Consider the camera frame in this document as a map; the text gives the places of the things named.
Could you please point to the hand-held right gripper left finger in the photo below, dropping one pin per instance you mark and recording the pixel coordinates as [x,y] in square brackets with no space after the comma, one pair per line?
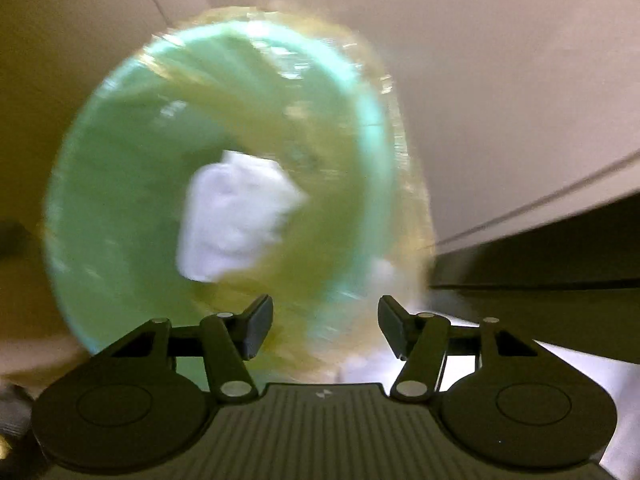
[257,327]

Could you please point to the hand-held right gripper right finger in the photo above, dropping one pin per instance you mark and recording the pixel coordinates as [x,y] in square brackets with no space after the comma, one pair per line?
[392,327]

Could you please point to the white tissue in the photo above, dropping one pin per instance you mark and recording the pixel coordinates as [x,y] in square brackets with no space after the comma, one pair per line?
[235,220]

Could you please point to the green plastic bowl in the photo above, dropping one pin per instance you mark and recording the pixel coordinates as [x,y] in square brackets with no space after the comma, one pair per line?
[115,185]
[400,170]

